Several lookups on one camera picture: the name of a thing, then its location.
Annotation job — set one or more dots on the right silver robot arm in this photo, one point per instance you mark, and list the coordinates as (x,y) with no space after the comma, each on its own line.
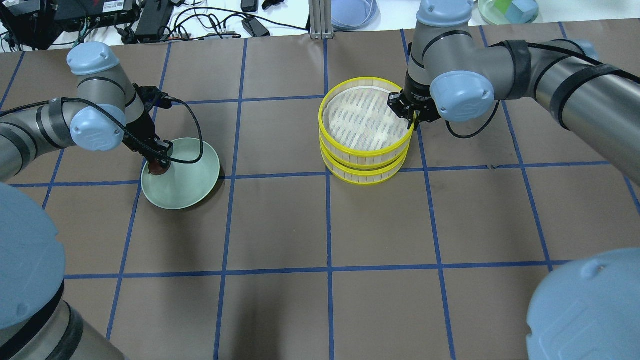
(526,216)

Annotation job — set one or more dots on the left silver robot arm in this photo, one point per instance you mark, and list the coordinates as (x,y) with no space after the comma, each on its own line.
(108,110)

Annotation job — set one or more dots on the centre yellow-rimmed bamboo steamer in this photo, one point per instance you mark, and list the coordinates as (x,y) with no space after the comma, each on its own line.
(362,175)

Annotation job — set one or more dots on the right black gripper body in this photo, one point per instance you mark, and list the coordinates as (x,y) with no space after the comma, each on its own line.
(416,93)

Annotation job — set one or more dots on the side yellow-rimmed bamboo steamer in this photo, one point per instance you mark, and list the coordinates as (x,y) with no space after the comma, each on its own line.
(357,126)

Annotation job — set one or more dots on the plate with coloured blocks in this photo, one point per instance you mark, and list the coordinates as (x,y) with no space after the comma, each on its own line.
(508,12)

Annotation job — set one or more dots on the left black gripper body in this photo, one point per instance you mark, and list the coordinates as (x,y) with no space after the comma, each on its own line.
(141,131)

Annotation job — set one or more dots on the aluminium frame post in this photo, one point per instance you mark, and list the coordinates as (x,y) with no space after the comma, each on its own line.
(320,19)

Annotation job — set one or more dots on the blue plate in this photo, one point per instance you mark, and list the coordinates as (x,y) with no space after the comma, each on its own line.
(350,15)

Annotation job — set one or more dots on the brown bun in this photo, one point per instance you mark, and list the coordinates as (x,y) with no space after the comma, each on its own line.
(158,167)

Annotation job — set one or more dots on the black power adapter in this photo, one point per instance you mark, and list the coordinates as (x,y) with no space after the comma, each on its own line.
(255,28)

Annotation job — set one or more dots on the light green plate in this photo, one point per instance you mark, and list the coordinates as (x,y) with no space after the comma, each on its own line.
(182,185)

